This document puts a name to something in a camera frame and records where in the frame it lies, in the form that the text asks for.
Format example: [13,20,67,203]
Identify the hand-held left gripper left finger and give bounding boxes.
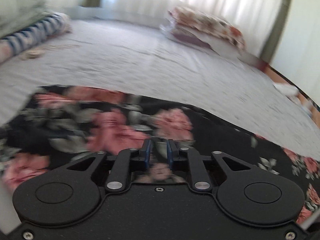
[66,138,152,193]

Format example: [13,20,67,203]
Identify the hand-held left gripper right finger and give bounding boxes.
[166,139,253,193]

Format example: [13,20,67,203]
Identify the black floral pants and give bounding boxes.
[0,85,320,233]

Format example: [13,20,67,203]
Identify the bed with grey sheet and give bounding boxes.
[0,12,320,162]

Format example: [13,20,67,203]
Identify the crumpled white cloth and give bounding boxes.
[272,82,301,98]

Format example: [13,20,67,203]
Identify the floral pillow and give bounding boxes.
[167,6,247,53]

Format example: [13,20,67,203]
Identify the blue white striped bolster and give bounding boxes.
[0,12,72,63]

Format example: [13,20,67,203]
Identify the pale green floral quilt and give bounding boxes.
[0,0,52,40]

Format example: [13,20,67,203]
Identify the wooden bed frame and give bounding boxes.
[262,63,320,122]

